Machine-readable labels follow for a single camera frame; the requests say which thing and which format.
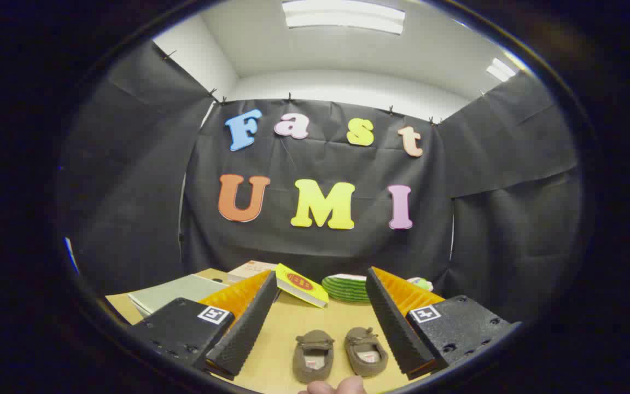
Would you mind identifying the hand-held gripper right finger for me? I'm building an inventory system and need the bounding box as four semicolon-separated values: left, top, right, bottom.
365;266;522;382

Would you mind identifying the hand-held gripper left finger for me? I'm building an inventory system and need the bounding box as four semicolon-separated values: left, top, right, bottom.
128;270;278;382

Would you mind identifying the brown fuzzy slipper shoe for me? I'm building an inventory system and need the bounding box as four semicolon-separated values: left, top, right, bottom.
292;329;335;384
344;327;389;378

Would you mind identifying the pale green fabric storage box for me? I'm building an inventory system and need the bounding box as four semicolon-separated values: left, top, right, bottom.
127;274;231;318

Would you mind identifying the watermelon plush cushion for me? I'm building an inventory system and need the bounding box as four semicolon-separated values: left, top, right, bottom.
322;274;373;304

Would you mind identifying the cream cover book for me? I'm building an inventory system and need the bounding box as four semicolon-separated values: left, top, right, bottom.
226;260;278;283

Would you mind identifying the yellow book with red label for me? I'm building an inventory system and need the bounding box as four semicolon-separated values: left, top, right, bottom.
275;263;329;309

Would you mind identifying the black backdrop cloth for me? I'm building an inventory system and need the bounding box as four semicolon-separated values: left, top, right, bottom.
58;38;584;323

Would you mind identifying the small ceiling light panel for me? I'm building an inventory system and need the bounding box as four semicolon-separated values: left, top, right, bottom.
486;57;517;83

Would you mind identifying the large ceiling light panel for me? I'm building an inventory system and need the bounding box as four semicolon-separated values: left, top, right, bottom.
281;0;406;36

